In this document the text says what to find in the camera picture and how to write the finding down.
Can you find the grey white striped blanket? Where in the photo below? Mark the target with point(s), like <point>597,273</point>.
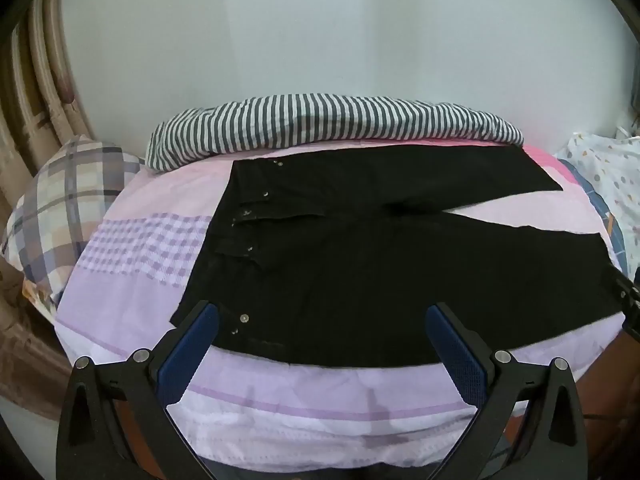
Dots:
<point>300,120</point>

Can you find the pink purple bedsheet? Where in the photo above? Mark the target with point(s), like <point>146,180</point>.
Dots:
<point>280,410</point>

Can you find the plaid pillow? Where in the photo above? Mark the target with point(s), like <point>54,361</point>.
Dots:
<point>65,205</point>

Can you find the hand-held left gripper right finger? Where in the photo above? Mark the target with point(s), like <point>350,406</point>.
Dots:
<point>457,355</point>

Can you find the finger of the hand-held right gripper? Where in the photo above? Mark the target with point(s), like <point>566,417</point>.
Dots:
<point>631,305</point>

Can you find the white dotted pillow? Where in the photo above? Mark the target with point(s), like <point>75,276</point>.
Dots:
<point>610,180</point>

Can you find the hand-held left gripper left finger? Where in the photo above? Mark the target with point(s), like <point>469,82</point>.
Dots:
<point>192,352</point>

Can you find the black pants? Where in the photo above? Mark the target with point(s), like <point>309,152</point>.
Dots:
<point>375,270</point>

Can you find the beige patterned curtain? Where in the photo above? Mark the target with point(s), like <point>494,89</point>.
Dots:
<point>30,110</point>

